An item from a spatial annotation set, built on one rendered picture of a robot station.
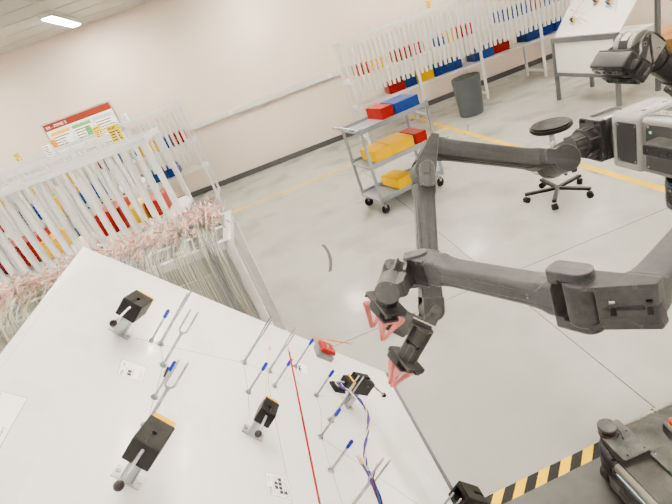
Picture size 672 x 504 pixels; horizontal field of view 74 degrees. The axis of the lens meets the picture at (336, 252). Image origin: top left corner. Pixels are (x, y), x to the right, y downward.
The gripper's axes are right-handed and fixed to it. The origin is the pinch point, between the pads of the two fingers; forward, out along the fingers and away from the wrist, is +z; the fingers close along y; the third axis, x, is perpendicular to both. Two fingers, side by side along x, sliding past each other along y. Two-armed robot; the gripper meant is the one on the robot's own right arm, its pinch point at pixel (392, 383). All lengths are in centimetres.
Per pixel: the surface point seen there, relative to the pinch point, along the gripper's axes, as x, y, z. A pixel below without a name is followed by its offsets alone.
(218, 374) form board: -51, -3, 1
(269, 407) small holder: -46.5, 14.0, -5.0
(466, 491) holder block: -5.5, 35.7, -1.7
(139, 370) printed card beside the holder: -69, 0, -2
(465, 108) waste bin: 447, -505, -142
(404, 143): 222, -324, -55
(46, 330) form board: -85, -7, -4
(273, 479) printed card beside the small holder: -47, 25, 2
